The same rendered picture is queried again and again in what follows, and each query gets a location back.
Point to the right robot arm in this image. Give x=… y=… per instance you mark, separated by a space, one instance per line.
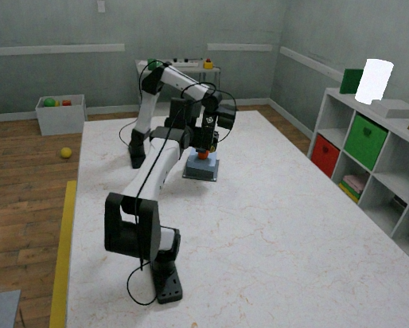
x=121 y=236

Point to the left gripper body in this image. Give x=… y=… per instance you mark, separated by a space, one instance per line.
x=215 y=137

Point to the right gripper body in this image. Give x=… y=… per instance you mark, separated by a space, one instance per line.
x=199 y=140

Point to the light blue flat plate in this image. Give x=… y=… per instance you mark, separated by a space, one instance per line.
x=205 y=164

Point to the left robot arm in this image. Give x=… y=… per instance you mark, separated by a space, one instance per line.
x=150 y=84

